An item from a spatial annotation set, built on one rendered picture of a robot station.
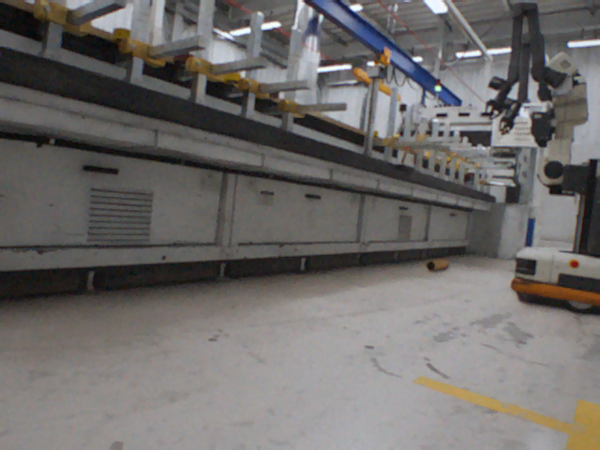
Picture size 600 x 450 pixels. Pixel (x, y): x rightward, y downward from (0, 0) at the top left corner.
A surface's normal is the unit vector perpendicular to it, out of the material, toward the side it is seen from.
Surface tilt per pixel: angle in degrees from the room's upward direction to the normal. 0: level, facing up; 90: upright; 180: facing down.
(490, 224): 90
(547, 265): 90
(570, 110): 90
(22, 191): 90
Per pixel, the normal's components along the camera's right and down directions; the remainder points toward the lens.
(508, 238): -0.60, -0.02
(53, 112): 0.79, 0.11
